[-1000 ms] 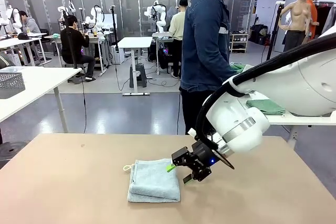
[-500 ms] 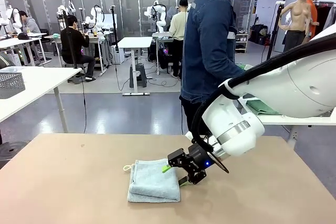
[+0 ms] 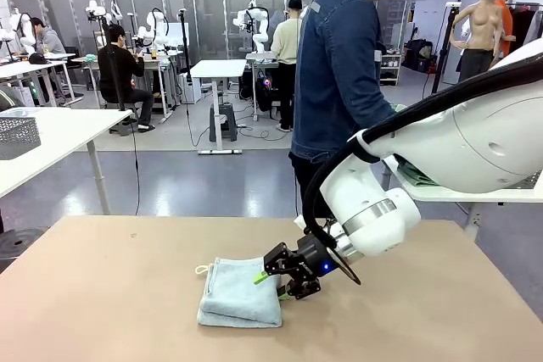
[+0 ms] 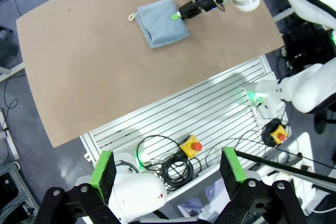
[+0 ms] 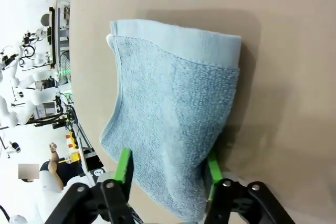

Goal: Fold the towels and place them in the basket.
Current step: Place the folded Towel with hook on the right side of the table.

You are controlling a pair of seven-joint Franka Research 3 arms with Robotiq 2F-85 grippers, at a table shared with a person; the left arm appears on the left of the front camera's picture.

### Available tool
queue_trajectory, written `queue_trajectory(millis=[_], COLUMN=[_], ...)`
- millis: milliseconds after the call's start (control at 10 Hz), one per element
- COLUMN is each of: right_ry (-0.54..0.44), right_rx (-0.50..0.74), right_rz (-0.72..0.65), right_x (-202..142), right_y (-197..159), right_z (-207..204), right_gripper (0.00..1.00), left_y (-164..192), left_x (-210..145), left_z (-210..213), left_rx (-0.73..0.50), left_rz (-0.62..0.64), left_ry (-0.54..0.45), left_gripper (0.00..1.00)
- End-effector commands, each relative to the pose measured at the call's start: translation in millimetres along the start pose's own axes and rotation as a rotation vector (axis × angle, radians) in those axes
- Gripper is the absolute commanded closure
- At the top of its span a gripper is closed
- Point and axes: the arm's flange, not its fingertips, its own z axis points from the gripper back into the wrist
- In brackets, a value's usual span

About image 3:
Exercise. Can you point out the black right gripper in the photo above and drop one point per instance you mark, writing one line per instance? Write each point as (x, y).
(316, 260)

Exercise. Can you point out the light blue towel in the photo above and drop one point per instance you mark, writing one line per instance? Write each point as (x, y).
(237, 298)

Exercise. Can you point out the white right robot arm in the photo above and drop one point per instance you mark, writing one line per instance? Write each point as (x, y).
(488, 133)

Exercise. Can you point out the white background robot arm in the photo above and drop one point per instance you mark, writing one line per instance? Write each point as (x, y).
(23, 29)
(259, 25)
(155, 25)

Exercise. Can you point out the person's right forearm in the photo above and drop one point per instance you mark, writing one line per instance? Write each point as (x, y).
(388, 101)

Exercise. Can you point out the small grey mesh basket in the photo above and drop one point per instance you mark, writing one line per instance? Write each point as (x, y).
(17, 137)

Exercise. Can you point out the grey plastic stool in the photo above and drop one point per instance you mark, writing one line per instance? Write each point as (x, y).
(222, 124)

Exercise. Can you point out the white table with rounded corner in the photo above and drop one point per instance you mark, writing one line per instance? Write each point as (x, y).
(445, 194)

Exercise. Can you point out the small white standing desk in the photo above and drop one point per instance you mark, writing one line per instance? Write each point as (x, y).
(218, 68)

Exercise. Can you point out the person in denim jacket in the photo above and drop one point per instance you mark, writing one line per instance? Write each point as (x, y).
(339, 61)

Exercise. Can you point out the standing person in beige shirt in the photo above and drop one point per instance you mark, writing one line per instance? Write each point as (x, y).
(286, 44)

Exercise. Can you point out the white shelf rack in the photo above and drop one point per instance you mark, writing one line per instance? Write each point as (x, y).
(390, 63)

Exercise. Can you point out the thin black stand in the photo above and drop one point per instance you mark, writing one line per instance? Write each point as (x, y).
(185, 48)

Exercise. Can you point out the black bags pile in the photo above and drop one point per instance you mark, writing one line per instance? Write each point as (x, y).
(418, 57)

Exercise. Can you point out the white desk with robot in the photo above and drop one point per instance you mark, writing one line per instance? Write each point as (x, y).
(146, 61)

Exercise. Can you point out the long white table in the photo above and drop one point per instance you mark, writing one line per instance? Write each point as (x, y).
(63, 133)

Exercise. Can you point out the seated person in black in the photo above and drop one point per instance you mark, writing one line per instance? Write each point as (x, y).
(116, 69)

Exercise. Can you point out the black weight plate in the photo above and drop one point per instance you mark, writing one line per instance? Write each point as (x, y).
(17, 243)

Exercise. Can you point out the black tripod with white top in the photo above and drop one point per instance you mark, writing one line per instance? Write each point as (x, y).
(443, 40)

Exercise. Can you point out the bare torso mannequin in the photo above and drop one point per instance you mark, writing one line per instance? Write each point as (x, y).
(481, 27)

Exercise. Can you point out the clear plastic container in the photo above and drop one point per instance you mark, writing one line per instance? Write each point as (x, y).
(17, 113)

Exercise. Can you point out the person in striped sweater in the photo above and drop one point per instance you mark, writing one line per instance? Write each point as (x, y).
(8, 99)

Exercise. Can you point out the black cap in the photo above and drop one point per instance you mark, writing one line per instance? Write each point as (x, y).
(37, 58)

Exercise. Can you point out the mannequin in orange shirt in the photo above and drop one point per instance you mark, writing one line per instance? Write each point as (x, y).
(505, 18)

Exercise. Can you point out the seated person in grey hoodie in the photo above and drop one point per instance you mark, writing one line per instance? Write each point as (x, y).
(51, 42)

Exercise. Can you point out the white desk with cap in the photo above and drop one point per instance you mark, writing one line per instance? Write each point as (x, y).
(25, 66)

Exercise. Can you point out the clothes rack with dark garments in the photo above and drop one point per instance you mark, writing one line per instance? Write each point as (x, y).
(526, 23)

